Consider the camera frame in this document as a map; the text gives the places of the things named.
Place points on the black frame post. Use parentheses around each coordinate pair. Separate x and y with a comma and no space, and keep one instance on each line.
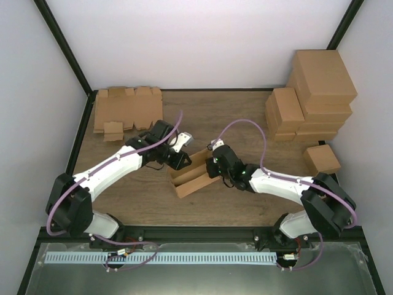
(63,44)
(346,21)

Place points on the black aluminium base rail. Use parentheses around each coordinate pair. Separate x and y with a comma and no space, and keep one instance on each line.
(259,237)

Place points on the black frame post right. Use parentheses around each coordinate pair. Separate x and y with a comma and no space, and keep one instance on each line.
(346,21)

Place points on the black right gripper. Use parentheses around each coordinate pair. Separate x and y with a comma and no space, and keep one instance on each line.
(212,173)

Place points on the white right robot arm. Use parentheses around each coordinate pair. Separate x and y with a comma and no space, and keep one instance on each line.
(327,208)

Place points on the black frame post left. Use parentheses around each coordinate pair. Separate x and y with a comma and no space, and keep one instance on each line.
(63,44)

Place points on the small loose cardboard flap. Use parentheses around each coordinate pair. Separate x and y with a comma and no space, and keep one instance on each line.
(113,131)

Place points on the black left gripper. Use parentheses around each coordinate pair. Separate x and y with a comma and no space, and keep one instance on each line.
(180,160)

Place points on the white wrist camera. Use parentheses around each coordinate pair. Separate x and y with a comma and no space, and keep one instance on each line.
(181,140)
(215,144)

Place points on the medium folded cardboard box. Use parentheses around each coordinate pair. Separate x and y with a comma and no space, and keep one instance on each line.
(284,111)

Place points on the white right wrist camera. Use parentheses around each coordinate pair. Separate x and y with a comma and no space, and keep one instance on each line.
(215,144)

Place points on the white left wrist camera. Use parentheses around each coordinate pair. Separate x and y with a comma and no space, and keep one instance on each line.
(181,140)

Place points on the stack of flat cardboard blanks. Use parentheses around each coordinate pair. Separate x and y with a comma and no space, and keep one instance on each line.
(138,107)

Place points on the brown cardboard box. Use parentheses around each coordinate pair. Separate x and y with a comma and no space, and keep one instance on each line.
(191,178)

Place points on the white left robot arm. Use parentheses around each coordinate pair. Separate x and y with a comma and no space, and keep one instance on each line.
(70,205)

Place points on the light blue slotted cable duct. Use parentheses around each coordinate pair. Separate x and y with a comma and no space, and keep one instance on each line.
(178,258)

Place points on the small single cardboard box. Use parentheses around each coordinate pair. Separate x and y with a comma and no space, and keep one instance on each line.
(321,159)

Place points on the large top cardboard box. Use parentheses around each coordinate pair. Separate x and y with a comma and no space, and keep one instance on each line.
(320,77)

